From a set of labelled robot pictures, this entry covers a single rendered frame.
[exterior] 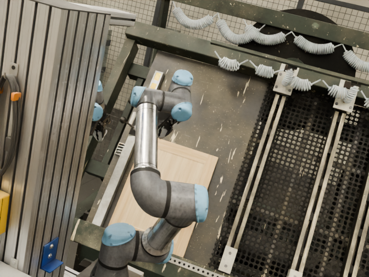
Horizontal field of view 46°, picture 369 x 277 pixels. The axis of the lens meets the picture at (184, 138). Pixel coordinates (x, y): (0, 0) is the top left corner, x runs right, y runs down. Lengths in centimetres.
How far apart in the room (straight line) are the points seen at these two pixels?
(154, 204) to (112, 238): 40
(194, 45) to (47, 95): 149
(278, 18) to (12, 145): 207
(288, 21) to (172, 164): 121
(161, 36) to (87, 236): 122
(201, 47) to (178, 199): 143
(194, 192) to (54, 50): 57
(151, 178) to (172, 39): 144
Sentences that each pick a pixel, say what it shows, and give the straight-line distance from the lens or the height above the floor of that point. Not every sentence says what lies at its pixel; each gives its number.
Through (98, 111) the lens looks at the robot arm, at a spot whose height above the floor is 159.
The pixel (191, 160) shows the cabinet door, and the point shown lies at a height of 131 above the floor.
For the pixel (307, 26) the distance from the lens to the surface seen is 296.
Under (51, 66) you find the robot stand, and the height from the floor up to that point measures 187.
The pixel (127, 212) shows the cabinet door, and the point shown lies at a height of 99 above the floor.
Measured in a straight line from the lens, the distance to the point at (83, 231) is 243.
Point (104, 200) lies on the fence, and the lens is 243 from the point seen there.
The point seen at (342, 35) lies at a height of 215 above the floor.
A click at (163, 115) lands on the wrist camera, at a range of 172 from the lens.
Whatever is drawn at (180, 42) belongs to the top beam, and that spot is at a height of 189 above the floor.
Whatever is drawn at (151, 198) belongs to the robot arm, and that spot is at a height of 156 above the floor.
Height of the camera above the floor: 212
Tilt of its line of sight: 17 degrees down
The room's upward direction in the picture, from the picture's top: 14 degrees clockwise
